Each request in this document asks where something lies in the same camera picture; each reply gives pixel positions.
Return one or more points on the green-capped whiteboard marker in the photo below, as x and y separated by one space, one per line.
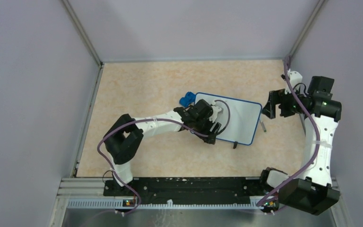
263 125

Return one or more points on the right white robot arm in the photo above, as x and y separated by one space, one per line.
310 188

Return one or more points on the aluminium frame rail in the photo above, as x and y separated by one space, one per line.
80 202

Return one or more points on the blue-framed whiteboard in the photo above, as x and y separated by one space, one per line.
244 118

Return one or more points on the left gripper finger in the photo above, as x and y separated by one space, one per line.
215 129
210 139

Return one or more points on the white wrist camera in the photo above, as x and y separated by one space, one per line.
216 109
294 77

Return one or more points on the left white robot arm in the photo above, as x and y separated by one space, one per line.
125 136

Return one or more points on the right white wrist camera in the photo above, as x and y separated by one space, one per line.
294 77

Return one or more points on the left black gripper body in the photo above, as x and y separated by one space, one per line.
203 125

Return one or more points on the blue toy car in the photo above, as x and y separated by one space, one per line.
188 98

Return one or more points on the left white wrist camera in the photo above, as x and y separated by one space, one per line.
216 109

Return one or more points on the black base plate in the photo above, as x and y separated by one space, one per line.
151 185

